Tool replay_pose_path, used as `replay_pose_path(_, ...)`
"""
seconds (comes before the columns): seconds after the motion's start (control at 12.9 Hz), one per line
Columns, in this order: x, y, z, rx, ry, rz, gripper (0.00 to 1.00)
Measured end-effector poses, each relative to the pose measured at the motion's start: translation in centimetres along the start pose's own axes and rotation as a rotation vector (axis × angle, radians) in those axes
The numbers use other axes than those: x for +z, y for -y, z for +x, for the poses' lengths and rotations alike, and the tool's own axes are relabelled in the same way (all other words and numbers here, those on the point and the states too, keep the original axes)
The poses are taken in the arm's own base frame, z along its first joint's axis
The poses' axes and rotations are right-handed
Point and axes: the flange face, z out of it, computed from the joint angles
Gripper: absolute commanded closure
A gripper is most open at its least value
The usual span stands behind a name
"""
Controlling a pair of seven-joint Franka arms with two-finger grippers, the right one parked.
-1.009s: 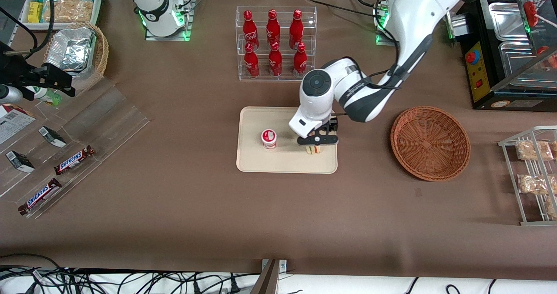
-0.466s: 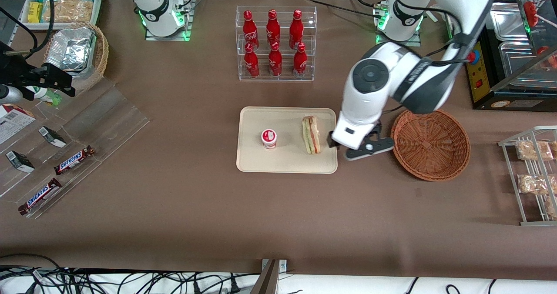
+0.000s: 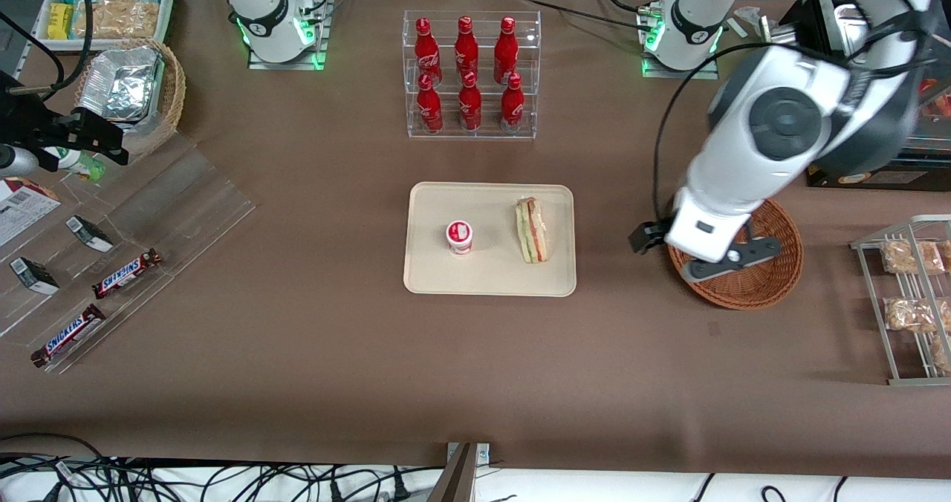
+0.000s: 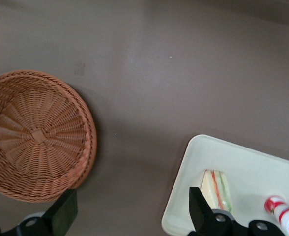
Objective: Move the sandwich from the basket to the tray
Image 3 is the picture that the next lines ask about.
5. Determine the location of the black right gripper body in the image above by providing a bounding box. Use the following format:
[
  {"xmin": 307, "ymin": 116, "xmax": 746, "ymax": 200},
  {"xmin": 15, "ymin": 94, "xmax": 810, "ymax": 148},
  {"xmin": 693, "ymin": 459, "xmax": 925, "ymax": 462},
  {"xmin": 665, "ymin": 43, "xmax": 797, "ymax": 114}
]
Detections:
[{"xmin": 0, "ymin": 71, "xmax": 64, "ymax": 169}]

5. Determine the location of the triangle sandwich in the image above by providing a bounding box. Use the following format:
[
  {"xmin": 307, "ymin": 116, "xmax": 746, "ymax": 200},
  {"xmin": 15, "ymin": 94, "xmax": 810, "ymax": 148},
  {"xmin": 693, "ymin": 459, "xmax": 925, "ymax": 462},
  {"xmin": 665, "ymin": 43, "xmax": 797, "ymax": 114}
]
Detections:
[{"xmin": 516, "ymin": 196, "xmax": 550, "ymax": 264}]

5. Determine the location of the round brown wicker basket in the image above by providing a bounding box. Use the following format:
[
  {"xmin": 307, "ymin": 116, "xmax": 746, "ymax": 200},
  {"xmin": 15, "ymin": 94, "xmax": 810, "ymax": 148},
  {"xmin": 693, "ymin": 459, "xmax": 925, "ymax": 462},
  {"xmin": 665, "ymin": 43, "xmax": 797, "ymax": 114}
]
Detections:
[{"xmin": 667, "ymin": 198, "xmax": 805, "ymax": 311}]

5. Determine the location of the wicker basket with foil packs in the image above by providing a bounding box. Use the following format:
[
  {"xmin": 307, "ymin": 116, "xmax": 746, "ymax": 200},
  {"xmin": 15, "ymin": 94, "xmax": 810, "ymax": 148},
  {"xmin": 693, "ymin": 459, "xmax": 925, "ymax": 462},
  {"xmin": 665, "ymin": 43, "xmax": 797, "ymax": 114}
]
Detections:
[{"xmin": 74, "ymin": 38, "xmax": 186, "ymax": 157}]

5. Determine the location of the cream plastic tray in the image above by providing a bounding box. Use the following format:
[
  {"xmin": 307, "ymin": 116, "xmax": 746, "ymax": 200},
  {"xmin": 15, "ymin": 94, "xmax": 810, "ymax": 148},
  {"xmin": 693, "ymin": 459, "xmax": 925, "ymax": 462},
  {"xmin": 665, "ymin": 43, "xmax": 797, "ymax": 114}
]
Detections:
[{"xmin": 403, "ymin": 182, "xmax": 577, "ymax": 297}]

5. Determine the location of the green white plastic bottle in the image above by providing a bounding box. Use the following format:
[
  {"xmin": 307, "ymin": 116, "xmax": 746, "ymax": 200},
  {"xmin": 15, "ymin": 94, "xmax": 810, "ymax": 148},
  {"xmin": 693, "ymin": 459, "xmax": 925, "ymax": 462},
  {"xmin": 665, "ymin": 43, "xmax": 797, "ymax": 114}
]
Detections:
[{"xmin": 45, "ymin": 146, "xmax": 107, "ymax": 182}]

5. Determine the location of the white red snack box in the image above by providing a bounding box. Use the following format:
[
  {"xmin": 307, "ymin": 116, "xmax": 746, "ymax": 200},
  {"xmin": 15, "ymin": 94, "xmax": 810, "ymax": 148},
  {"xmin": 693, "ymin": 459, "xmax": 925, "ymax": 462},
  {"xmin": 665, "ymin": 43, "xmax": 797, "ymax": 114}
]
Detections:
[{"xmin": 0, "ymin": 177, "xmax": 62, "ymax": 248}]

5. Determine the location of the silver foil pouch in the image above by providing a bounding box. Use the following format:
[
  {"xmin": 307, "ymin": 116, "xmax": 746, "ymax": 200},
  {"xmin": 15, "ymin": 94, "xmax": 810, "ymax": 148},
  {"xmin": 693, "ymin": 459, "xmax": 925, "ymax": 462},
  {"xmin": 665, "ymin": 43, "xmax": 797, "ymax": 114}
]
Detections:
[{"xmin": 78, "ymin": 47, "xmax": 164, "ymax": 123}]

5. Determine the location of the small black carton box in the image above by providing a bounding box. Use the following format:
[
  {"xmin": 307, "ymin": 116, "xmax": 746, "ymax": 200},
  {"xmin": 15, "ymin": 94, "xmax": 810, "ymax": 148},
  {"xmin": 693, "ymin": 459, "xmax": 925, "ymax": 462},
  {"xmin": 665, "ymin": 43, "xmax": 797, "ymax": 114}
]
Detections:
[
  {"xmin": 65, "ymin": 215, "xmax": 114, "ymax": 252},
  {"xmin": 9, "ymin": 257, "xmax": 60, "ymax": 296}
]

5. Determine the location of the yellow snack packet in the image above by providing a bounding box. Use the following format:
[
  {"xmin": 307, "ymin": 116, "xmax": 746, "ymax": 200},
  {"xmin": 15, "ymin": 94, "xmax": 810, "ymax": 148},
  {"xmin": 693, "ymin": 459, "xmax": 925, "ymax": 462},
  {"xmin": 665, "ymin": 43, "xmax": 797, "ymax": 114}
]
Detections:
[{"xmin": 47, "ymin": 2, "xmax": 75, "ymax": 40}]

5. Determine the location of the clear acrylic stepped display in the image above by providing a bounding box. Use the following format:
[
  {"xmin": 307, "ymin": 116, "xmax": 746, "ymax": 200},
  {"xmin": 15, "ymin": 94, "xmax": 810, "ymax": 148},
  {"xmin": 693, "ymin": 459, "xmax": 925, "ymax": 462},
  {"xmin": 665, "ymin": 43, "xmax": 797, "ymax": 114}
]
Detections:
[{"xmin": 0, "ymin": 127, "xmax": 257, "ymax": 375}]

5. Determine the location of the clear bag of crackers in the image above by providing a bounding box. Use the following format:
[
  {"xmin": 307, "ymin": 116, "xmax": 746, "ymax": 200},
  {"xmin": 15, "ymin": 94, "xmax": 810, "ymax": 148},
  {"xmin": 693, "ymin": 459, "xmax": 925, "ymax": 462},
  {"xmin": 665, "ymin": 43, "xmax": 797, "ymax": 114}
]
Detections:
[{"xmin": 74, "ymin": 0, "xmax": 160, "ymax": 40}]

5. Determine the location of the Snickers chocolate bar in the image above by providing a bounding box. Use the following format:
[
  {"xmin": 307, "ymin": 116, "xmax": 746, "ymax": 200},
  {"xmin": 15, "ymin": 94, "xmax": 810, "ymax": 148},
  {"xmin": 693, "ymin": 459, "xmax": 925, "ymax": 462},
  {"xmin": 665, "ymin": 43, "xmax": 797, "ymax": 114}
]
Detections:
[
  {"xmin": 91, "ymin": 248, "xmax": 163, "ymax": 300},
  {"xmin": 30, "ymin": 304, "xmax": 107, "ymax": 368}
]

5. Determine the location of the white plastic snack bin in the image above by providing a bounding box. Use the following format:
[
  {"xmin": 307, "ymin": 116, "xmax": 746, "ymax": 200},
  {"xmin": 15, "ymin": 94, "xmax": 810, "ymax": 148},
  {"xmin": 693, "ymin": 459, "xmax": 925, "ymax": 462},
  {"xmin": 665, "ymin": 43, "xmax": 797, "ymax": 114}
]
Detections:
[{"xmin": 33, "ymin": 0, "xmax": 177, "ymax": 51}]

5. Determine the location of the clear acrylic bottle rack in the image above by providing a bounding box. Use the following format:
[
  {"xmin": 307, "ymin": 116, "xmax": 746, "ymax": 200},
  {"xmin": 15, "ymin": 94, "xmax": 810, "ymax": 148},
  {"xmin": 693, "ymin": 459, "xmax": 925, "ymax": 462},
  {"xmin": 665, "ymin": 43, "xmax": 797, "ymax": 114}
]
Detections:
[{"xmin": 403, "ymin": 10, "xmax": 542, "ymax": 140}]

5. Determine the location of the red cola bottle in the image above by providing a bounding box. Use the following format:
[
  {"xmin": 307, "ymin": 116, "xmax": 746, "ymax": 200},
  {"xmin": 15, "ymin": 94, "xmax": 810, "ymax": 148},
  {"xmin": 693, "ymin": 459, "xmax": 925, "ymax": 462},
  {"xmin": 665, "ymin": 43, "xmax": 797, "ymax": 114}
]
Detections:
[
  {"xmin": 458, "ymin": 71, "xmax": 483, "ymax": 131},
  {"xmin": 414, "ymin": 17, "xmax": 443, "ymax": 87},
  {"xmin": 494, "ymin": 16, "xmax": 519, "ymax": 85},
  {"xmin": 455, "ymin": 16, "xmax": 480, "ymax": 85},
  {"xmin": 500, "ymin": 73, "xmax": 525, "ymax": 133}
]

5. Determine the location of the crumpled clear plastic wrap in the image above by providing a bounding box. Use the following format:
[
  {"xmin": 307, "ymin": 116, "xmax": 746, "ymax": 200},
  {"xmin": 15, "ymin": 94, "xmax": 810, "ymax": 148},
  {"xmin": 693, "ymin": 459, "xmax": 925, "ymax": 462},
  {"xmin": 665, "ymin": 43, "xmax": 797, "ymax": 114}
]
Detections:
[{"xmin": 732, "ymin": 4, "xmax": 779, "ymax": 42}]

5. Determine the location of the red soda can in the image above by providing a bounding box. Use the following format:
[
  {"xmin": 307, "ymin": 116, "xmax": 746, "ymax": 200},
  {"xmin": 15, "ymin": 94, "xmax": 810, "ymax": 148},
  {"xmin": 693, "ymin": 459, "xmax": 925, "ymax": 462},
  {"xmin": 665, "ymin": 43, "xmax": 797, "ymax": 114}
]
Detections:
[{"xmin": 416, "ymin": 73, "xmax": 444, "ymax": 134}]

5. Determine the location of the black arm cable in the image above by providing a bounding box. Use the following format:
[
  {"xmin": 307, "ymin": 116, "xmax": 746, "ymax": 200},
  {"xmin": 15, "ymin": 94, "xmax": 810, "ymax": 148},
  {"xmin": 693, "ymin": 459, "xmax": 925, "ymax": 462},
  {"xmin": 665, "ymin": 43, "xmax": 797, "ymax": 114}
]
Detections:
[
  {"xmin": 30, "ymin": 0, "xmax": 97, "ymax": 103},
  {"xmin": 652, "ymin": 42, "xmax": 788, "ymax": 224}
]

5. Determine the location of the silver wire bread rack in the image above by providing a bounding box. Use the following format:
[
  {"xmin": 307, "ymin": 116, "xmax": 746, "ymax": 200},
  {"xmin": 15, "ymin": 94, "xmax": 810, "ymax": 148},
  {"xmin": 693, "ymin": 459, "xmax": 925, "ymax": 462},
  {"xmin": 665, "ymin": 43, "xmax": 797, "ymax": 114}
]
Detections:
[{"xmin": 851, "ymin": 215, "xmax": 951, "ymax": 386}]

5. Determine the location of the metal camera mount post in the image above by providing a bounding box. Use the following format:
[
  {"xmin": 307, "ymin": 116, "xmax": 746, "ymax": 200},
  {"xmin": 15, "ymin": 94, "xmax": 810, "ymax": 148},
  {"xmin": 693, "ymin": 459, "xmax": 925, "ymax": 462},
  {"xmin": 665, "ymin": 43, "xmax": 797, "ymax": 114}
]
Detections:
[{"xmin": 429, "ymin": 443, "xmax": 491, "ymax": 502}]

